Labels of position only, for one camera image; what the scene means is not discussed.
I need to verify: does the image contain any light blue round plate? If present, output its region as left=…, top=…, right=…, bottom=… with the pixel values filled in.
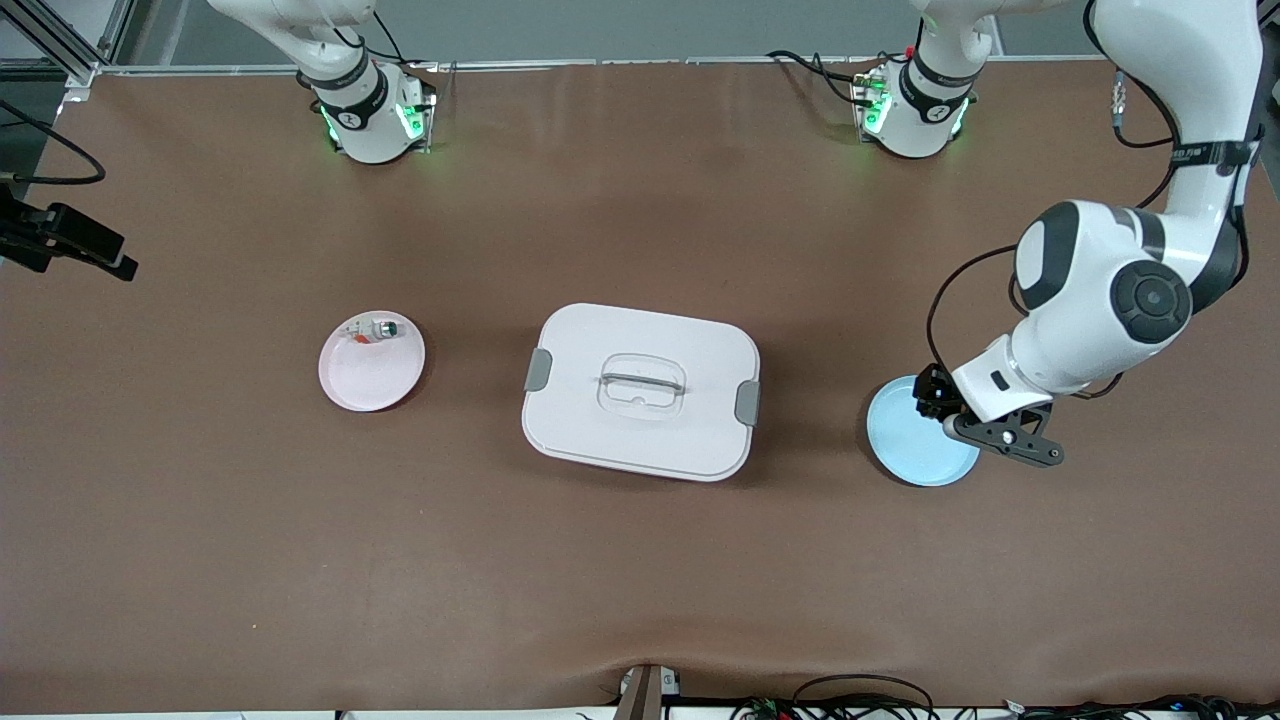
left=866, top=375, right=982, bottom=488

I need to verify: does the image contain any white lidded storage box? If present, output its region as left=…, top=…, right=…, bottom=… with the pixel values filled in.
left=521, top=303, right=762, bottom=483

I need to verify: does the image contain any pink round plate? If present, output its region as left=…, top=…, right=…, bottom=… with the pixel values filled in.
left=318, top=311, right=427, bottom=413

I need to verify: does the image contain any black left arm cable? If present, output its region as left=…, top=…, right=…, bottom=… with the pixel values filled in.
left=925, top=0, right=1256, bottom=401

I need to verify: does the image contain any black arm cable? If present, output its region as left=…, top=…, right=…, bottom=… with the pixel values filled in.
left=0, top=98, right=107, bottom=187
left=925, top=0, right=1256, bottom=401

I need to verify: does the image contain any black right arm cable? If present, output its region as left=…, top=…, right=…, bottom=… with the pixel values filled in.
left=0, top=98, right=107, bottom=187

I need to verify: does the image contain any aluminium frame profile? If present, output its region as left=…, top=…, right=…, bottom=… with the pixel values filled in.
left=0, top=0, right=136, bottom=89

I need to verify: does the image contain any black cable loop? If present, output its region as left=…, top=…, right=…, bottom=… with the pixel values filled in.
left=793, top=674, right=936, bottom=720

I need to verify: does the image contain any black base cable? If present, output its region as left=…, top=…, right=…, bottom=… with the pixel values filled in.
left=767, top=48, right=881, bottom=106

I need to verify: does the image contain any black cable bundle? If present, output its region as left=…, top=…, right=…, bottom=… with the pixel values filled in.
left=1020, top=693, right=1280, bottom=720

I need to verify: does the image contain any brown grey mounting bracket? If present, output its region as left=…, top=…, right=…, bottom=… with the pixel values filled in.
left=613, top=664, right=683, bottom=720

